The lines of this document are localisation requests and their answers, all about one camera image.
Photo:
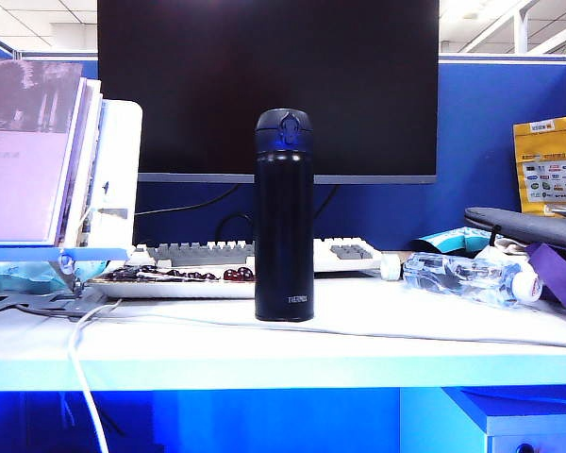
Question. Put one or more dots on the white drawer cabinet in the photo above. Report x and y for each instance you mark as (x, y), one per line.
(537, 424)

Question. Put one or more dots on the grey metal stand base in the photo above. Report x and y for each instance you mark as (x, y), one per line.
(52, 302)

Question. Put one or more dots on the grey laptop sleeve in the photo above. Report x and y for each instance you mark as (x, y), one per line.
(523, 226)

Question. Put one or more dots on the white metal frame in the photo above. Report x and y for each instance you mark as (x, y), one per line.
(521, 28)

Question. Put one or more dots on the yellow paper bag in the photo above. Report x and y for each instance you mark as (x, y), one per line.
(528, 141)

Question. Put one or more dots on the white oblong tray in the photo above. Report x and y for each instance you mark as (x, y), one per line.
(170, 289)

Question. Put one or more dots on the white grey mechanical keyboard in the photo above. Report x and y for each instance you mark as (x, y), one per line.
(193, 255)

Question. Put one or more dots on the teal snack packet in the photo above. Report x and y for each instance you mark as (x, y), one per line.
(445, 238)

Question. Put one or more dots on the black thermos flask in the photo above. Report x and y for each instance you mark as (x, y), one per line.
(283, 226)

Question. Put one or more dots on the black computer monitor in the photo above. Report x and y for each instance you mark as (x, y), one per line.
(193, 71)

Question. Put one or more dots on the teal plastic pack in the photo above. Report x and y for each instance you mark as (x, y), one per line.
(19, 276)

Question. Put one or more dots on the purple cover book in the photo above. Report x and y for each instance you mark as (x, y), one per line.
(23, 165)

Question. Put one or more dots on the white tape roll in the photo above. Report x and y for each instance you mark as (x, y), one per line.
(390, 266)

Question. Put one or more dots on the clear mineral water bottle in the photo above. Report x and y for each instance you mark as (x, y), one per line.
(453, 278)

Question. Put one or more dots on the white cloth bag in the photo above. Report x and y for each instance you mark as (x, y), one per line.
(504, 247)

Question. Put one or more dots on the blue office partition panel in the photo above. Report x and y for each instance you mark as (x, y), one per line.
(476, 141)

